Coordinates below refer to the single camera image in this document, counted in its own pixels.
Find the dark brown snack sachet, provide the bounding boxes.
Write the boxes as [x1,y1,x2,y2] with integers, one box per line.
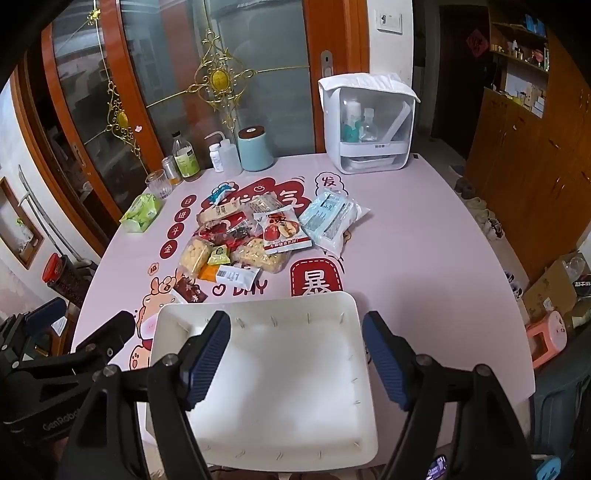
[173,276,207,304]

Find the small green candy packet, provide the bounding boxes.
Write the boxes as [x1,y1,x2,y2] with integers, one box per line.
[207,245,231,266]

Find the red dark dried fruit pack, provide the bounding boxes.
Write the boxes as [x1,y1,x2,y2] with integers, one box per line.
[197,213,263,251]

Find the kraft paper cracker pack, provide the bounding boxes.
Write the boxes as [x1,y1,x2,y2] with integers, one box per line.
[197,202,252,226]

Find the red jujube snack bag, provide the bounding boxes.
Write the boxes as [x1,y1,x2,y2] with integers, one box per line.
[253,205,312,255]

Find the light blue snack package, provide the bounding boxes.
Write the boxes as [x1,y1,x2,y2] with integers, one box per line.
[298,188,370,257]

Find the clear pack brown crackers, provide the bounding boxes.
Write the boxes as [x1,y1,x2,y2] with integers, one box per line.
[247,192,283,214]

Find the clear bag small yellow puffs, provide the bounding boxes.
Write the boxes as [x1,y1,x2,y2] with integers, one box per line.
[179,237,212,278]

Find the red bucket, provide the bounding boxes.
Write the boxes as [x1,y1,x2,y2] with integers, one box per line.
[41,253,69,285]

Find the white plastic tray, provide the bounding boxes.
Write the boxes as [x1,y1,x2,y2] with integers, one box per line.
[151,291,379,472]

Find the green tissue pack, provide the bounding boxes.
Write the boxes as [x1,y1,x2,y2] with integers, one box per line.
[119,193,162,233]

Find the pink plastic stool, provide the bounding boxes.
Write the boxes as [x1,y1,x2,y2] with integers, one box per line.
[526,310,568,369]

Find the small blue white packet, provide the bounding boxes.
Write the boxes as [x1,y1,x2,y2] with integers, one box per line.
[206,181,238,206]

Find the cardboard box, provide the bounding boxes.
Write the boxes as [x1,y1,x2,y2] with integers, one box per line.
[522,251,590,321]

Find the clear drinking glass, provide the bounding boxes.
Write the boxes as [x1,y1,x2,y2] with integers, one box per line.
[145,169,172,200]

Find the green label plastic bottle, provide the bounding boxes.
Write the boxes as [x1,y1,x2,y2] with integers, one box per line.
[172,131,200,180]

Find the small metal can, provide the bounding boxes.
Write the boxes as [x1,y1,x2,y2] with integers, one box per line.
[161,155,182,187]

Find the white squeeze wash bottle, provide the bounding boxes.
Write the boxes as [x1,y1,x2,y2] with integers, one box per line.
[204,131,242,179]

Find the small white pill bottle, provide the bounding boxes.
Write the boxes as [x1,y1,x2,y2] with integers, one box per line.
[208,143,223,173]

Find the light blue canister brown lid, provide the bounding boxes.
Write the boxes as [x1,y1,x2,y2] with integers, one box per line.
[238,125,273,172]

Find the brown wooden cabinet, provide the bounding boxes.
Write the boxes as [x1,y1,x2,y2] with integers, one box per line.
[464,1,590,281]

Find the wooden glass door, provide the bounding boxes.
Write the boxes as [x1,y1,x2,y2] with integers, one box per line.
[7,1,370,253]

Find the white clear storage box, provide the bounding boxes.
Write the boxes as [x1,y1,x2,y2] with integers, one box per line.
[318,73,420,175]

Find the white wall switch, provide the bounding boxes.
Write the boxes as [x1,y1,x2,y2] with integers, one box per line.
[375,11,404,35]

